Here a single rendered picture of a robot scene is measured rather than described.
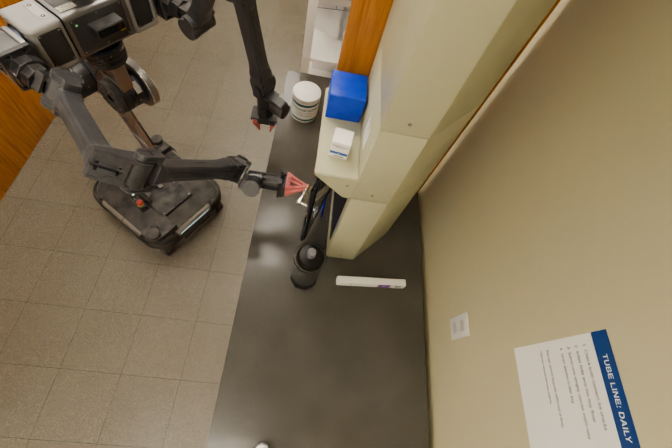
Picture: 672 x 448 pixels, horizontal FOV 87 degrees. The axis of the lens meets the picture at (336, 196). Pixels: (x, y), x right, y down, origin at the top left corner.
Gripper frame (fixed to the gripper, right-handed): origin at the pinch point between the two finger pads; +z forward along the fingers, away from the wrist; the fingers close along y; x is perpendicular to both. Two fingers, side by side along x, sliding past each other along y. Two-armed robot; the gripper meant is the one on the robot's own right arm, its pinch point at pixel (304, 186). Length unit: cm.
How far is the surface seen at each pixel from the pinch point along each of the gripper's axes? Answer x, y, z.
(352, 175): -13.4, 31.7, 10.7
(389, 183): -14.8, 32.9, 20.4
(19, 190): 38, -123, -173
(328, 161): -10.2, 31.6, 4.0
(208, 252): 13, -120, -49
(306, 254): -24.4, -1.3, 3.7
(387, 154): -14.7, 44.5, 16.1
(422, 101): -15, 62, 17
